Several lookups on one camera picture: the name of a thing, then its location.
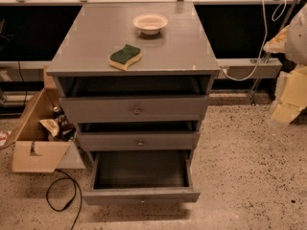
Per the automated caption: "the grey top drawer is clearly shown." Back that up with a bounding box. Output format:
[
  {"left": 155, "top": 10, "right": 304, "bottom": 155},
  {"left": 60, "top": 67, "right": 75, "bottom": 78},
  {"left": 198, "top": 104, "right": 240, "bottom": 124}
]
[{"left": 59, "top": 77, "right": 210, "bottom": 124}]

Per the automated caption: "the metal stand pole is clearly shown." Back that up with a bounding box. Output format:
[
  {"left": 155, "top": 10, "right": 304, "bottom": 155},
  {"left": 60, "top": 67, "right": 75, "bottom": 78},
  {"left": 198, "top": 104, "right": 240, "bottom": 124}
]
[{"left": 247, "top": 0, "right": 306, "bottom": 106}]

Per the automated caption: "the grey bottom drawer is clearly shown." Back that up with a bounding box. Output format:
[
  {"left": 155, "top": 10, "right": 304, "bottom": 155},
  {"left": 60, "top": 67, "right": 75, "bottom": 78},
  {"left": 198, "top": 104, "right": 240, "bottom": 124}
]
[{"left": 83, "top": 149, "right": 200, "bottom": 205}]

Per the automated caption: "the white hanging cable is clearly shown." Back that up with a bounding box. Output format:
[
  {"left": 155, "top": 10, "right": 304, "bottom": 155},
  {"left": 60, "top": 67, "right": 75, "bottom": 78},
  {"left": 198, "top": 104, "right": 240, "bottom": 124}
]
[{"left": 220, "top": 0, "right": 288, "bottom": 82}]

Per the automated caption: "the grey drawer cabinet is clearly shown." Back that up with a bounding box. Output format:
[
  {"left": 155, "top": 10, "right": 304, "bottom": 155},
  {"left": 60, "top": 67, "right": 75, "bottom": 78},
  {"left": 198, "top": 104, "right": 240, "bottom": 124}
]
[{"left": 46, "top": 1, "right": 221, "bottom": 165}]

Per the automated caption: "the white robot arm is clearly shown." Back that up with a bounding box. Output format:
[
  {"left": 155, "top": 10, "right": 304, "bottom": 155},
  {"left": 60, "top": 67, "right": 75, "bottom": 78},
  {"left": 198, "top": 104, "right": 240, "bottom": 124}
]
[{"left": 264, "top": 5, "right": 307, "bottom": 124}]

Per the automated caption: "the black floor cable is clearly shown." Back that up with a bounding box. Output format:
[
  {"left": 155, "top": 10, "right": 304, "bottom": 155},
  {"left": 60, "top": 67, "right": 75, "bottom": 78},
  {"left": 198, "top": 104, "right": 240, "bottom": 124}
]
[{"left": 45, "top": 169, "right": 83, "bottom": 230}]

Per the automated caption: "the white bowl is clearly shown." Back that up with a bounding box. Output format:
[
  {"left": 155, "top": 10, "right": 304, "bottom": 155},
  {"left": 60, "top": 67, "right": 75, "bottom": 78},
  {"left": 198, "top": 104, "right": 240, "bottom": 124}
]
[{"left": 133, "top": 13, "right": 168, "bottom": 35}]

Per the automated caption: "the open cardboard box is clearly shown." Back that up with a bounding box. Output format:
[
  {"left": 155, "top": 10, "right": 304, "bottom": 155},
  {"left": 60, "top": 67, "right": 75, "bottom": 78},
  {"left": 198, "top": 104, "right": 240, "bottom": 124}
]
[{"left": 4, "top": 65, "right": 70, "bottom": 173}]

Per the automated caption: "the crumpled trash in box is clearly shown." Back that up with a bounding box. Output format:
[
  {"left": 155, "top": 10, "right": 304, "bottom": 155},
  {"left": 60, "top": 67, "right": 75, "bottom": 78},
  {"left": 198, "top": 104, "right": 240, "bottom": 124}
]
[{"left": 39, "top": 106, "right": 76, "bottom": 142}]

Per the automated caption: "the grey middle drawer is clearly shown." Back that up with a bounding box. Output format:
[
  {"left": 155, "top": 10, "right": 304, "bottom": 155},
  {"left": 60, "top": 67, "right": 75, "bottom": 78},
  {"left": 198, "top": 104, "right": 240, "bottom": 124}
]
[{"left": 77, "top": 121, "right": 200, "bottom": 151}]

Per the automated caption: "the grey wall cable duct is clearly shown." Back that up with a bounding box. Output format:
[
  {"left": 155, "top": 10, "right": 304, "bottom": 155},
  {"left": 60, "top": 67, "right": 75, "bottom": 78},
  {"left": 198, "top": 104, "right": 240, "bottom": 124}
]
[{"left": 217, "top": 58, "right": 282, "bottom": 80}]

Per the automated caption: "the green yellow sponge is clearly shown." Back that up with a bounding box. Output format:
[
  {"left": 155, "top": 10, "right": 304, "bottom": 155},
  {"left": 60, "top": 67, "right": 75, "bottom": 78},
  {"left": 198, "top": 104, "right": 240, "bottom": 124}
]
[{"left": 109, "top": 44, "right": 141, "bottom": 71}]

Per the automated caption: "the grey drawer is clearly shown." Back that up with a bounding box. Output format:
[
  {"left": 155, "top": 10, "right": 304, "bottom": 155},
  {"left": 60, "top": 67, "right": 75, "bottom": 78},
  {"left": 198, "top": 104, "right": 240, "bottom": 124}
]
[
  {"left": 59, "top": 77, "right": 210, "bottom": 124},
  {"left": 77, "top": 121, "right": 200, "bottom": 151},
  {"left": 83, "top": 149, "right": 200, "bottom": 205}
]

